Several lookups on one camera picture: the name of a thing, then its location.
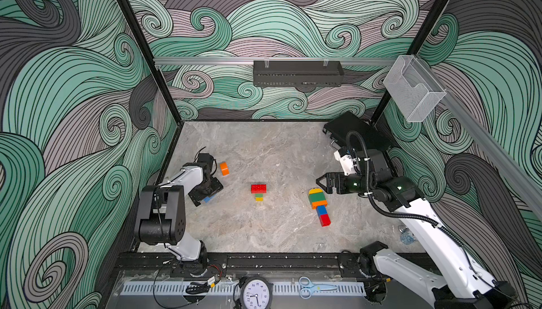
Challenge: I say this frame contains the red long lego brick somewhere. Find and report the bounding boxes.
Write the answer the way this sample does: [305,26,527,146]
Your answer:
[251,184,267,194]

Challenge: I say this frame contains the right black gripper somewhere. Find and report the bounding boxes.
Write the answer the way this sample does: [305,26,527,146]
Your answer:
[315,171,373,195]

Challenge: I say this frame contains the white slotted cable duct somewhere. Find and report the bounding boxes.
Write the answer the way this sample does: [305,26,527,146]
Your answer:
[120,282,366,297]

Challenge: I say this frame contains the aluminium right rail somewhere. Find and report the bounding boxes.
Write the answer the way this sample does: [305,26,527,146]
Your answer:
[418,59,541,214]

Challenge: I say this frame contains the yellow curved lego brick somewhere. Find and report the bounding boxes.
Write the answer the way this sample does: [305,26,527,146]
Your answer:
[309,188,323,195]

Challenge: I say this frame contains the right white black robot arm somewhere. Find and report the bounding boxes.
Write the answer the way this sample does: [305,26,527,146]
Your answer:
[316,172,518,308]

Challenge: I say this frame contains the light blue scissors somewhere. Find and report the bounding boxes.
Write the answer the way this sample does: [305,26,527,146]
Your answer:
[299,277,338,299]

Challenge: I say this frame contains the aluminium back rail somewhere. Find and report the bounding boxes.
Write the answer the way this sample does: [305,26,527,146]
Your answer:
[154,56,397,66]

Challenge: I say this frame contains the green long lego brick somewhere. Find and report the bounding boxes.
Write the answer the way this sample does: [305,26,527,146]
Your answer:
[309,193,327,203]

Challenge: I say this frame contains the red square lego brick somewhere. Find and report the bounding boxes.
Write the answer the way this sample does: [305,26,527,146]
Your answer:
[318,214,331,227]

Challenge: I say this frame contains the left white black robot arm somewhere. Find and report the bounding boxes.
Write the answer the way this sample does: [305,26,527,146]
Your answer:
[134,160,223,265]

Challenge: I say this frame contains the black briefcase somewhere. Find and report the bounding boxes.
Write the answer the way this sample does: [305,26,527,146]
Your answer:
[323,111,391,164]

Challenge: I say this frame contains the orange curved lego brick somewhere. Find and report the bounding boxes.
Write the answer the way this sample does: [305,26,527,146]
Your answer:
[219,162,230,176]

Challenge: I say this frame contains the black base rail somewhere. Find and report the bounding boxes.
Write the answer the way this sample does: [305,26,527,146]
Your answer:
[116,252,363,278]

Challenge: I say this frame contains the clear plastic wall holder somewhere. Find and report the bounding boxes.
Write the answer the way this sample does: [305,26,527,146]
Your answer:
[383,55,447,123]

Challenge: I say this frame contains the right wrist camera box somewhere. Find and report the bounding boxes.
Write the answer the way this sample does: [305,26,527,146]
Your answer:
[333,147,388,179]

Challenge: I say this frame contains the white analog clock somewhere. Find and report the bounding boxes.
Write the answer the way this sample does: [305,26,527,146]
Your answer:
[239,276,272,309]

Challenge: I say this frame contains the aluminium rail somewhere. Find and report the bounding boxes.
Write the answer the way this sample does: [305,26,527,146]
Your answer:
[154,56,397,66]
[418,59,541,214]

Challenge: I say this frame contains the orange long lego brick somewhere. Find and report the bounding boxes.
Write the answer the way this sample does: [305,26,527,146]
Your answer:
[311,200,328,210]

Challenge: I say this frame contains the blue square lego brick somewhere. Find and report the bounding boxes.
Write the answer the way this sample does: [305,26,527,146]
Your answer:
[316,205,327,217]

